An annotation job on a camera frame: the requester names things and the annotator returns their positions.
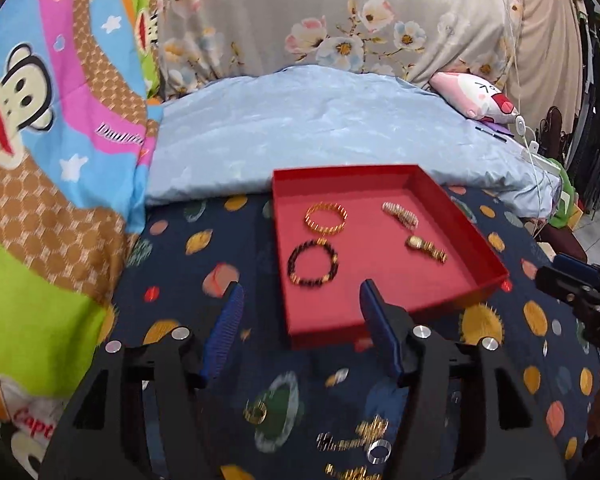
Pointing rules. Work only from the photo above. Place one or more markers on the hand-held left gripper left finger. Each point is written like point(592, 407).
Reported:
point(225, 330)

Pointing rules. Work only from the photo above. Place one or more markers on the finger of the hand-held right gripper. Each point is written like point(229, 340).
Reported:
point(559, 282)
point(577, 266)

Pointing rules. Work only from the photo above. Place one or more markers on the grey floral sheet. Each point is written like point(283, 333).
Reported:
point(280, 10)

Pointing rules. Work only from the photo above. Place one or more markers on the gold wristwatch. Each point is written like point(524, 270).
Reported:
point(415, 242)

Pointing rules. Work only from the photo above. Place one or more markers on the light blue pillow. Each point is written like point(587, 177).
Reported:
point(305, 125)

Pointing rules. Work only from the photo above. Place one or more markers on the purple notebook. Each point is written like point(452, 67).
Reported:
point(497, 127)

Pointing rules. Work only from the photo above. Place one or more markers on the cartoon monkey blanket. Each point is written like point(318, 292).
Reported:
point(55, 185)

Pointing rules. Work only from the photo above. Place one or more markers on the beige curtain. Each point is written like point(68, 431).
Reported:
point(549, 35)

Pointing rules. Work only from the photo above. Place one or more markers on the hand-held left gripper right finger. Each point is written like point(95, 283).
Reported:
point(377, 330)

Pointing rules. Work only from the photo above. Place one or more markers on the green cloth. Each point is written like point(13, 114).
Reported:
point(565, 205)

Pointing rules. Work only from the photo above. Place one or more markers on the red cardboard box tray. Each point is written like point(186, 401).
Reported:
point(379, 285)

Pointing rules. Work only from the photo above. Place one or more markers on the navy planet print bedsheet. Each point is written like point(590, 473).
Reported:
point(190, 270)

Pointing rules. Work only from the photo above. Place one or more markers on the pink plush pillow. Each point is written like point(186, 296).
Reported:
point(469, 95)

